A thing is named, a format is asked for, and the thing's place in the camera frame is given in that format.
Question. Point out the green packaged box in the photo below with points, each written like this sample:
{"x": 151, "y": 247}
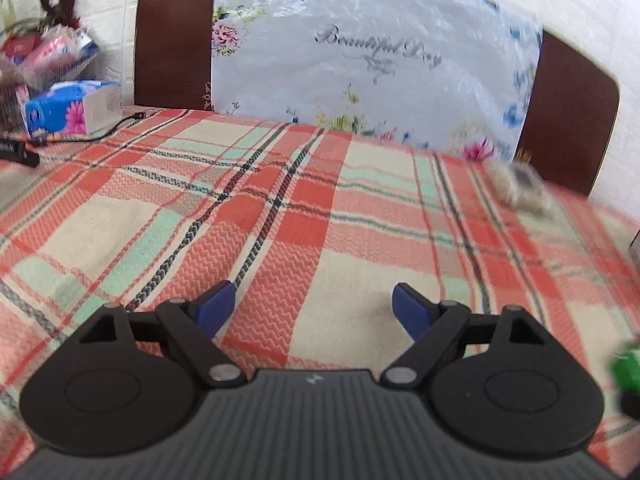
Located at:
{"x": 625, "y": 370}

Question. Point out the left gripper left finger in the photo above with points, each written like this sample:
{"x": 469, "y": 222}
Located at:
{"x": 171, "y": 346}

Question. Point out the dark red plant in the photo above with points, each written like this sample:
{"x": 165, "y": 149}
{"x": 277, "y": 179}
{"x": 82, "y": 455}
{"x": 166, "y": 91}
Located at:
{"x": 59, "y": 12}

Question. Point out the plaid bed sheet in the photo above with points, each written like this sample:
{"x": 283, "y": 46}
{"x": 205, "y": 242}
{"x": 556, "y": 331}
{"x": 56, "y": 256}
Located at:
{"x": 315, "y": 228}

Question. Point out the cotton swabs bag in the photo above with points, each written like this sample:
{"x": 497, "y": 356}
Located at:
{"x": 519, "y": 186}

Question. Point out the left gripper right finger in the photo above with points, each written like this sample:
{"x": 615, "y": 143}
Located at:
{"x": 441, "y": 333}

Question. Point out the pink blue tissue pack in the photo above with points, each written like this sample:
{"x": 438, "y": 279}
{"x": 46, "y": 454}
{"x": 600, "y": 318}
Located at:
{"x": 63, "y": 55}

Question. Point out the blue tissue box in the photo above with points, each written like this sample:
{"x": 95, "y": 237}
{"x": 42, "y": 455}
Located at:
{"x": 74, "y": 107}

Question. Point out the black remote device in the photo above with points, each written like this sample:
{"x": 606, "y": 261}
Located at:
{"x": 16, "y": 151}

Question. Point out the brown wooden headboard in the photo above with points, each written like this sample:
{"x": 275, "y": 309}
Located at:
{"x": 566, "y": 133}

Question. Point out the floral plastic pillow bag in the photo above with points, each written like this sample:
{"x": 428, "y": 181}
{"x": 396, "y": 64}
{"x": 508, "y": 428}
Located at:
{"x": 454, "y": 76}

